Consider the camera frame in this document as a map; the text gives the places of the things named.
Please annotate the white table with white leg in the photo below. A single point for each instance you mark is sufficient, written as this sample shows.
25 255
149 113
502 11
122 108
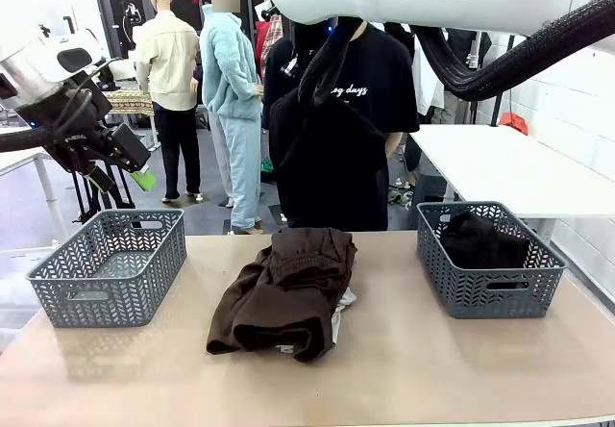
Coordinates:
14 162

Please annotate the black camera tripod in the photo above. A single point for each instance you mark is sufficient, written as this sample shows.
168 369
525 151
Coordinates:
102 193

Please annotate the large white table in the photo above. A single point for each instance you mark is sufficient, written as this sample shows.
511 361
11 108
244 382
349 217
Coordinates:
504 167

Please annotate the black garment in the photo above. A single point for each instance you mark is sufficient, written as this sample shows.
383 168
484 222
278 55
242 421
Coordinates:
480 244
327 167

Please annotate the table with patterned cloth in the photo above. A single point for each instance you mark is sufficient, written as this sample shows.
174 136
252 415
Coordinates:
134 102

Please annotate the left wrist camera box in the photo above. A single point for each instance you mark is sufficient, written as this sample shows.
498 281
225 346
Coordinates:
130 147

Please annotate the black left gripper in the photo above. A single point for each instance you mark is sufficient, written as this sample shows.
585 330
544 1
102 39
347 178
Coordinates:
79 145

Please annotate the light grey garment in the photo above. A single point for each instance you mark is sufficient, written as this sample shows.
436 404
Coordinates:
342 307

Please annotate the person's left forearm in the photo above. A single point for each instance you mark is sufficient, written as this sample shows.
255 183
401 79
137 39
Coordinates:
394 144

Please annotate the black light stand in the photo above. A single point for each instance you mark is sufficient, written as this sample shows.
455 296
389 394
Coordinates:
495 109

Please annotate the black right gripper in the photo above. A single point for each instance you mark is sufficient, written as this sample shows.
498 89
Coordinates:
314 37

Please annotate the green cloth item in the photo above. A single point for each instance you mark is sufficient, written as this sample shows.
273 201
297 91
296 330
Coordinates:
267 165

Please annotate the orange object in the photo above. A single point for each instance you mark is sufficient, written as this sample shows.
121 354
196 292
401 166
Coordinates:
514 123

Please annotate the mannequin in light blue fleece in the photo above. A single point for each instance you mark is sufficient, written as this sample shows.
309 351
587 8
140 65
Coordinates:
226 71

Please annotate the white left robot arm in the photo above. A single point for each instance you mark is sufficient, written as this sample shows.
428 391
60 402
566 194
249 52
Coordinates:
29 66

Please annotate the mannequin in white coat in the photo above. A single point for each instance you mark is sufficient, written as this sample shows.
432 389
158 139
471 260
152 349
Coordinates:
427 102

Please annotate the mannequin in black coat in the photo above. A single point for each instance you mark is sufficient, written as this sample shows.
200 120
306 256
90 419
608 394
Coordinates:
475 42

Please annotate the dark brown garment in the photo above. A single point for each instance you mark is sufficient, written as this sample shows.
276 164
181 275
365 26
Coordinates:
283 292

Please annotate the mannequin in cream shirt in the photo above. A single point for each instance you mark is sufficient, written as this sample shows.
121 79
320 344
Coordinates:
168 61

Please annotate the grey plastic lattice basket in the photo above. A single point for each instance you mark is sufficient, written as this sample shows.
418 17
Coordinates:
110 297
480 302

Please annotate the olive green shoe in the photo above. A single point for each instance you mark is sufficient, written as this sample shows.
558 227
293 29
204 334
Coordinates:
396 197

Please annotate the mannequin in plaid shirt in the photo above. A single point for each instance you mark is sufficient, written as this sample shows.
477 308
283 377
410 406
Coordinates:
271 32

